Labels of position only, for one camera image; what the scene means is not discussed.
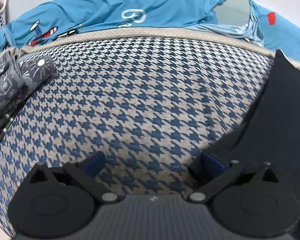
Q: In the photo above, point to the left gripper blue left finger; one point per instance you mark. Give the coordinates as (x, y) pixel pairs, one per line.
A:
(84, 174)

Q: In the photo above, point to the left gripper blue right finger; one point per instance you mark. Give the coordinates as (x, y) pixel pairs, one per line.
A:
(212, 176)

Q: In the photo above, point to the black shirt red lettering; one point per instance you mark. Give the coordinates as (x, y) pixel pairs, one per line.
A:
(264, 202)

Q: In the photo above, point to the blue houndstooth storage bag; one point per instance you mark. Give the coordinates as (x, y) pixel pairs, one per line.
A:
(150, 99)

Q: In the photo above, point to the green striped folded garment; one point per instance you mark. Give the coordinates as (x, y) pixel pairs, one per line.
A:
(7, 119)

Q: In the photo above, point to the grey doodle print folded garment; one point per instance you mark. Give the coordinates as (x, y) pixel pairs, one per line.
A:
(19, 80)

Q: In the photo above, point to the blue airplane print bedsheet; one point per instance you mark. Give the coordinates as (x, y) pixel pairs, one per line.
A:
(241, 19)

